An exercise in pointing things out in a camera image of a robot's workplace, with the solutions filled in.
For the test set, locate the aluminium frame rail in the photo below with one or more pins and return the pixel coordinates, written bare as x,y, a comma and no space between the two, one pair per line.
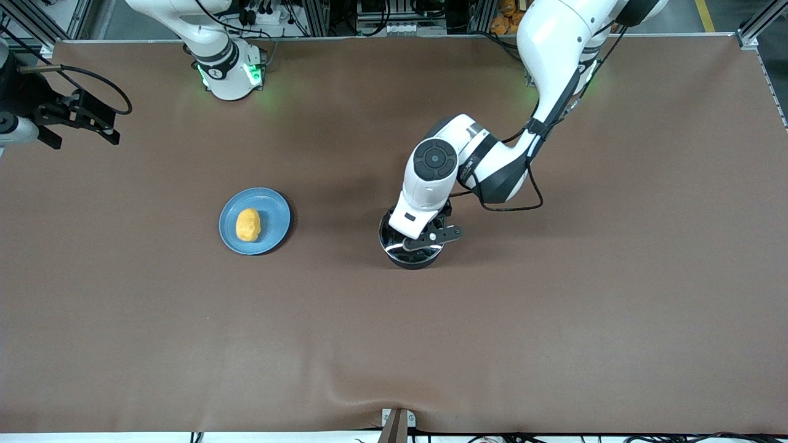
80,18

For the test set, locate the aluminium corner post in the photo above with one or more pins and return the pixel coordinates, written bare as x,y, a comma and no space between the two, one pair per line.
754,27

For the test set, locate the glass lid blue knob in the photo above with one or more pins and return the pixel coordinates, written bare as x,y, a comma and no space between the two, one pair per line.
394,243

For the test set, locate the bag of orange items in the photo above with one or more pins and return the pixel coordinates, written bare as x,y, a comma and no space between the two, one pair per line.
508,21

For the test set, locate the white power strip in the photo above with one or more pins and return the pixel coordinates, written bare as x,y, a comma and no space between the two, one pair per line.
261,15

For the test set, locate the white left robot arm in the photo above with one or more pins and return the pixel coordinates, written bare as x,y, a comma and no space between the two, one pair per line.
554,43

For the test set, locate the white terminal block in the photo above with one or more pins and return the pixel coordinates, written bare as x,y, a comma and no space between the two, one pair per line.
394,28

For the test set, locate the brown table cover mat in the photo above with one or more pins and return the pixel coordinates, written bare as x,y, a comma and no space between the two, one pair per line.
394,344

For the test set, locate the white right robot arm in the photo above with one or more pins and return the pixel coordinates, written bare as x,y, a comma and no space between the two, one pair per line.
221,61

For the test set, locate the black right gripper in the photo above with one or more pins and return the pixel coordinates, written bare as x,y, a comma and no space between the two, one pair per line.
29,98

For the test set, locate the yellow potato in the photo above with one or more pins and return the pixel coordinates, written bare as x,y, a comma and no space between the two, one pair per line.
248,224

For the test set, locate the metal table edge bracket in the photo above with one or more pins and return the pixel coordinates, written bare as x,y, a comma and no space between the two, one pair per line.
397,424

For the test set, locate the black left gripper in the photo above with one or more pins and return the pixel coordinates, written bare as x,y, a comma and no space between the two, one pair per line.
446,210

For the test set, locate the blue round plate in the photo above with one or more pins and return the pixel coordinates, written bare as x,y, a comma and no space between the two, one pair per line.
274,215

